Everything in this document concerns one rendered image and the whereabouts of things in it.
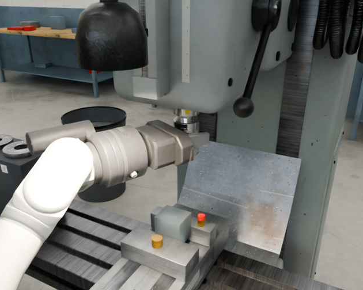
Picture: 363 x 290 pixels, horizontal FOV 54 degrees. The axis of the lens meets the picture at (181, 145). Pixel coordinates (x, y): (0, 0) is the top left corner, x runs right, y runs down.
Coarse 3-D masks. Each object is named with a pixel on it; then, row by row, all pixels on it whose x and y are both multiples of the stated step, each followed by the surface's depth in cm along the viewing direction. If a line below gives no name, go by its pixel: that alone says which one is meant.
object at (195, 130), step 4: (180, 128) 62; (184, 128) 62; (188, 128) 62; (192, 128) 62; (196, 128) 63; (188, 132) 62; (192, 132) 63; (196, 132) 63; (196, 148) 65; (196, 152) 65
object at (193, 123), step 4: (176, 116) 65; (176, 120) 63; (180, 120) 63; (188, 120) 63; (192, 120) 63; (196, 120) 63; (176, 124) 62; (180, 124) 62; (184, 124) 62; (188, 124) 62; (192, 124) 62; (196, 124) 63
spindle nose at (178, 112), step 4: (176, 108) 61; (176, 112) 61; (180, 112) 61; (184, 112) 61; (192, 112) 61; (196, 112) 62; (180, 116) 61; (184, 116) 61; (188, 116) 61; (192, 116) 61
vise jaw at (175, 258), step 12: (144, 228) 75; (132, 240) 72; (144, 240) 72; (168, 240) 72; (132, 252) 71; (144, 252) 69; (156, 252) 68; (168, 252) 68; (180, 252) 68; (192, 252) 68; (144, 264) 70; (156, 264) 69; (168, 264) 67; (180, 264) 66; (192, 264) 68; (180, 276) 67
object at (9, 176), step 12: (0, 144) 93; (12, 144) 93; (24, 144) 94; (0, 156) 90; (12, 156) 88; (24, 156) 89; (36, 156) 90; (0, 168) 89; (12, 168) 87; (24, 168) 87; (0, 180) 91; (12, 180) 89; (0, 192) 93; (12, 192) 91; (0, 204) 95
